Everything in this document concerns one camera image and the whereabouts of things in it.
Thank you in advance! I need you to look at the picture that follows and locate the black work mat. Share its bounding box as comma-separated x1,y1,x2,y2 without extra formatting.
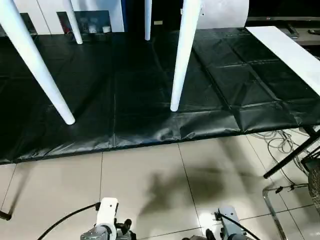
0,24,320,165

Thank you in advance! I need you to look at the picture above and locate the white board on right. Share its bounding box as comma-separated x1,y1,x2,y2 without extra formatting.
245,25,320,98

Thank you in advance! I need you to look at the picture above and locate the black remote control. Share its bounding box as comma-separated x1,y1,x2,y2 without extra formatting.
285,23,300,39

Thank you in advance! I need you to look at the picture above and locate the grey cushion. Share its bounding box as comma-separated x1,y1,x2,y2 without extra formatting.
196,0,251,30

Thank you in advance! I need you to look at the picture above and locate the black monitor with red logo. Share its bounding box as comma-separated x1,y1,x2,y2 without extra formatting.
246,15,320,23

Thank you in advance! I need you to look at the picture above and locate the black cabinet with gold label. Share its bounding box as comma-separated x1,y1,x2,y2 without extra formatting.
121,0,185,35

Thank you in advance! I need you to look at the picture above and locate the white glass-door cabinet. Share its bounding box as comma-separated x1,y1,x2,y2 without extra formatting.
0,0,125,35

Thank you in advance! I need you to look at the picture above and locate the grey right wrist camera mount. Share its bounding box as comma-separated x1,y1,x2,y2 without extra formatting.
214,205,240,237

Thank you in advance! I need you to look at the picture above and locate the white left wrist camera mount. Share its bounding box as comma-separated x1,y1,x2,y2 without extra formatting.
95,196,120,237

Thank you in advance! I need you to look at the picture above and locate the chrome tube frame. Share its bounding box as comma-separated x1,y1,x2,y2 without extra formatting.
261,183,311,240

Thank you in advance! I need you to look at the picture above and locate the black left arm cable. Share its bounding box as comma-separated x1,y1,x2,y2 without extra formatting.
36,202,101,240

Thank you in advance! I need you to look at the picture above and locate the grey floor cable bundle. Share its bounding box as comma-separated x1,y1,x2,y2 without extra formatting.
251,128,302,155

